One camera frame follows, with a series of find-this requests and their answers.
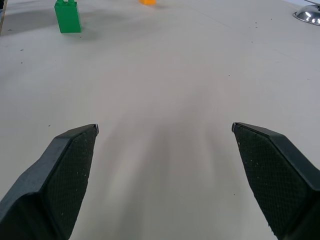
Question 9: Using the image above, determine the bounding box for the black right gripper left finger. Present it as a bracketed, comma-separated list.
[0, 123, 100, 240]

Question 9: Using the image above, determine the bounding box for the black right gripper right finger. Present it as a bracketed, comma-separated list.
[231, 121, 320, 240]

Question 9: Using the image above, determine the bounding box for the green toy building block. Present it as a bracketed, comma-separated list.
[54, 0, 82, 34]

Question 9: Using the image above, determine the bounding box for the shiny metal bowl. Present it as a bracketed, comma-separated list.
[292, 4, 320, 27]

